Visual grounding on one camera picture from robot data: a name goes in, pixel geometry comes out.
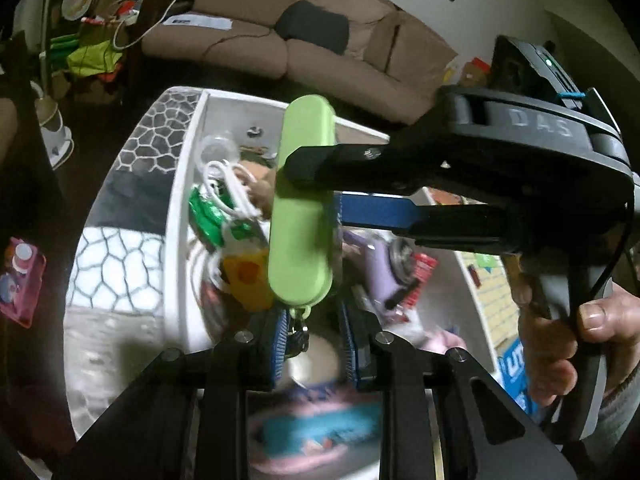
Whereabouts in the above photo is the pink tray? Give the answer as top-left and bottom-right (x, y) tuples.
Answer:
(0, 236), (48, 330)

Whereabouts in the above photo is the yellow toy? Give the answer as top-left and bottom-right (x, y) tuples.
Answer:
(220, 250), (277, 312)

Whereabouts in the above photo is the pink and teal pouch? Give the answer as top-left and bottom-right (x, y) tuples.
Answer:
(247, 379), (383, 477)

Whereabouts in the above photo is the coiled white cable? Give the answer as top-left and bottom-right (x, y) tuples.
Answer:
(197, 160), (252, 222)

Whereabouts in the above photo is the white storage box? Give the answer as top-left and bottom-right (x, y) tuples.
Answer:
(162, 89), (528, 480)

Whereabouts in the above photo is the person's right hand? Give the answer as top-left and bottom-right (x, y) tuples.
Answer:
(502, 252), (640, 408)

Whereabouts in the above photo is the round tin lid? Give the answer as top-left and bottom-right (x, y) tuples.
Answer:
(60, 0), (102, 22)

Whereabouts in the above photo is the white paper sheet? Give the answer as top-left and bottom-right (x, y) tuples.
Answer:
(164, 14), (234, 32)

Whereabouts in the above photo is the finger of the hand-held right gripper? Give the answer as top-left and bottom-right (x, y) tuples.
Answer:
(332, 192), (522, 257)
(281, 114), (452, 196)

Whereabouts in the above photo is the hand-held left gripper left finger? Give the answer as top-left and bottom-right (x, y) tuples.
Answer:
(52, 307), (292, 480)

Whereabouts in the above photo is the yellow checkered blanket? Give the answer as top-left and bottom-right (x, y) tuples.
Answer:
(457, 249), (523, 361)

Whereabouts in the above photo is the green packet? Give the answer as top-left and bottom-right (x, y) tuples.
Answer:
(187, 185), (257, 250)

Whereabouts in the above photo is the red packet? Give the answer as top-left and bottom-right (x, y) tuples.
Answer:
(400, 252), (439, 311)

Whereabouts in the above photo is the white charger cable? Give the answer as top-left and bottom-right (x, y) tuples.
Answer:
(112, 0), (187, 52)

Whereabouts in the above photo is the green oblong case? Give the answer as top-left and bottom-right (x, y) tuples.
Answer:
(266, 94), (337, 320)

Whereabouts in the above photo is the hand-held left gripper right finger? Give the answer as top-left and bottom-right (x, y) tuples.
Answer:
(340, 305), (581, 480)

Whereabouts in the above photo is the grey hexagon pattern blanket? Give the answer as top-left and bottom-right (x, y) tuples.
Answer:
(62, 86), (211, 442)

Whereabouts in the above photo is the orange and red box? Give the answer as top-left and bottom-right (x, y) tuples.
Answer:
(442, 57), (494, 89)

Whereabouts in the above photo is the purple toy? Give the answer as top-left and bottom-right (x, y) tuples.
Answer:
(342, 230), (431, 322)

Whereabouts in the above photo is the brown sofa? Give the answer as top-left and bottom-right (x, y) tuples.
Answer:
(140, 0), (458, 127)

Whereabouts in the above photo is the black cushion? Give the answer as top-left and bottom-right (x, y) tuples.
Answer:
(276, 1), (350, 56)

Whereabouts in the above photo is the blue printed packet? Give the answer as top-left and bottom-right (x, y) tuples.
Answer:
(496, 337), (535, 412)

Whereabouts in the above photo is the person's right forearm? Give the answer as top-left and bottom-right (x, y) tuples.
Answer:
(596, 370), (640, 462)

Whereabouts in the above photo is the green cloth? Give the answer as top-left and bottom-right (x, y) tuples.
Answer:
(65, 35), (126, 82)

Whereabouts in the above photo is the clear plastic cup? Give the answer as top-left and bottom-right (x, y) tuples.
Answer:
(200, 132), (236, 166)

